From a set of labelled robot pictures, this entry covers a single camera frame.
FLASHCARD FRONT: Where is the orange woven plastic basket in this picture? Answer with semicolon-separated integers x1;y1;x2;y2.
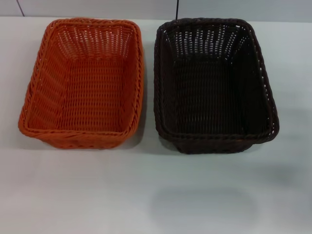
18;17;146;150

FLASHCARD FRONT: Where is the dark brown woven basket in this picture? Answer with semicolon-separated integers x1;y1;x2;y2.
153;17;280;155

